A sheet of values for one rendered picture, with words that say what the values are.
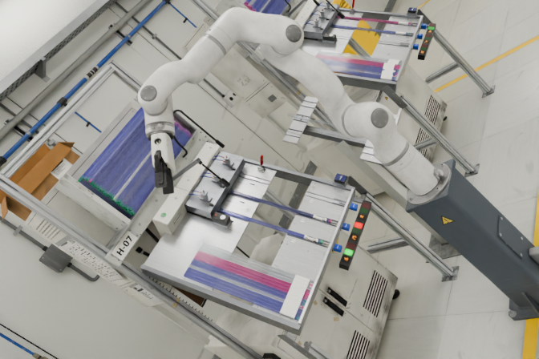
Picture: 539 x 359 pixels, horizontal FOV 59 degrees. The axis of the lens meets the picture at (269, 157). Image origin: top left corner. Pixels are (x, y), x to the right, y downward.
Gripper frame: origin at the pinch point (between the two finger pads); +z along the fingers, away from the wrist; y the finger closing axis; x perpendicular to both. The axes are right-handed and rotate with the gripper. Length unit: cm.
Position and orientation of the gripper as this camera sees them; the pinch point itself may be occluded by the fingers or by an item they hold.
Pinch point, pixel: (164, 187)
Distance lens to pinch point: 138.3
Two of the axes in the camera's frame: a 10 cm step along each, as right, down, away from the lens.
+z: 1.4, 9.5, -2.7
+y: 0.1, 2.7, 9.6
